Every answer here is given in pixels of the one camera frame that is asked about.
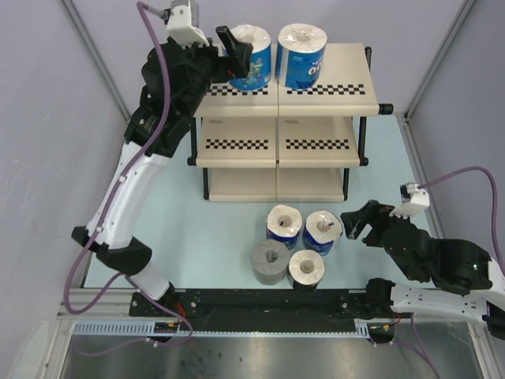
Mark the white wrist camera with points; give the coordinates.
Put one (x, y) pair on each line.
(183, 24)
(414, 201)

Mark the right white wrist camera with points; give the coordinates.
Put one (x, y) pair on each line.
(414, 201)

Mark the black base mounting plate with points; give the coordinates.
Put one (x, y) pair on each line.
(282, 321)

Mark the blue-wrapped roll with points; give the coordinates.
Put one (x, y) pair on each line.
(260, 62)
(322, 230)
(300, 54)

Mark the beige three-tier shelf rack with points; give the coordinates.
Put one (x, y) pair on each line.
(288, 145)

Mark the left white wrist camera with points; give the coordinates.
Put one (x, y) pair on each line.
(183, 24)

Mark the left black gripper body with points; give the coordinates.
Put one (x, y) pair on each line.
(205, 67)

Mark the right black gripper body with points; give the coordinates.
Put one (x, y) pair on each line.
(395, 218)

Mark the aluminium frame rail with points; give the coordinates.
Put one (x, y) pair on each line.
(380, 298)

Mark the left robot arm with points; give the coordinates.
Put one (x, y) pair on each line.
(150, 141)

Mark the white roll, black wrapper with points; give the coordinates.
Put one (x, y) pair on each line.
(305, 270)

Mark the grey paper roll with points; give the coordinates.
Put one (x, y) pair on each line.
(270, 260)

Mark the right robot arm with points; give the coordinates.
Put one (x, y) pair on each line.
(468, 283)

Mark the white slotted cable duct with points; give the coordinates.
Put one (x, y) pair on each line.
(355, 329)

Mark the blue Tempo paper roll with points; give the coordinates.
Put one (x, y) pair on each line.
(284, 224)

